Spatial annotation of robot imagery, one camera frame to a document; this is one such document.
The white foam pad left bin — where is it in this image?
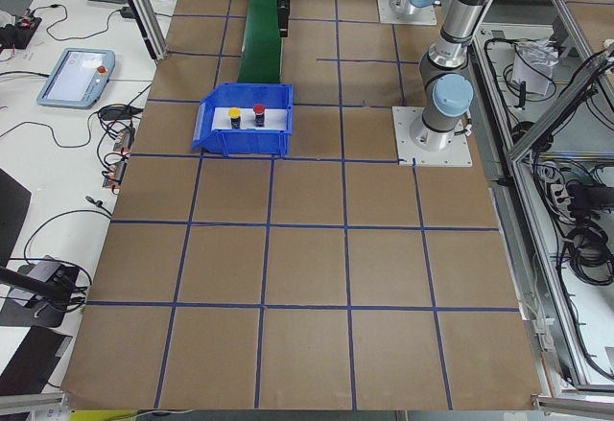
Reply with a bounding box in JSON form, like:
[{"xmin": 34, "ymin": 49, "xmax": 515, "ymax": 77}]
[{"xmin": 212, "ymin": 106, "xmax": 288, "ymax": 130}]

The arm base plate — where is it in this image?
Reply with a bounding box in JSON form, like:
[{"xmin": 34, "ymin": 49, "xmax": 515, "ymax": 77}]
[
  {"xmin": 377, "ymin": 0, "xmax": 437, "ymax": 26},
  {"xmin": 392, "ymin": 106, "xmax": 473, "ymax": 168}
]

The near teach pendant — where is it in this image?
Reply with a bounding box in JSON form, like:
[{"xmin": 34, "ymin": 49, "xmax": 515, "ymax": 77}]
[{"xmin": 36, "ymin": 48, "xmax": 115, "ymax": 109}]

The aluminium frame post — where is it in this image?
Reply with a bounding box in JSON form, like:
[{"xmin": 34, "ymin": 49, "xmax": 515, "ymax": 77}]
[{"xmin": 127, "ymin": 0, "xmax": 168, "ymax": 61}]

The yellow push button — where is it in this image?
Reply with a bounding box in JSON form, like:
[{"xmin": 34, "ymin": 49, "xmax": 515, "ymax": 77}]
[{"xmin": 228, "ymin": 106, "xmax": 241, "ymax": 129}]

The brown paper table cover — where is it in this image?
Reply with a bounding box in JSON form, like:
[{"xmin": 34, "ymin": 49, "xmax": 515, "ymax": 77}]
[{"xmin": 62, "ymin": 0, "xmax": 540, "ymax": 410}]

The black power adapter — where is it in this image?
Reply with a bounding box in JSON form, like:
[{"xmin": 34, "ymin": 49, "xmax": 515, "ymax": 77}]
[{"xmin": 120, "ymin": 6, "xmax": 135, "ymax": 19}]

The red push button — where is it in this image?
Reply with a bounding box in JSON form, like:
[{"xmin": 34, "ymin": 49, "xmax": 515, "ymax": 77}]
[{"xmin": 253, "ymin": 104, "xmax": 266, "ymax": 128}]

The left blue bin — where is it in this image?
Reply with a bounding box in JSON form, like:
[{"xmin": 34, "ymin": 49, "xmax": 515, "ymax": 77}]
[{"xmin": 192, "ymin": 82, "xmax": 294, "ymax": 156}]

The green conveyor belt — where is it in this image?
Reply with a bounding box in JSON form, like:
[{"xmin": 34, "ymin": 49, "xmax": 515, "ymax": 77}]
[{"xmin": 237, "ymin": 0, "xmax": 282, "ymax": 83}]

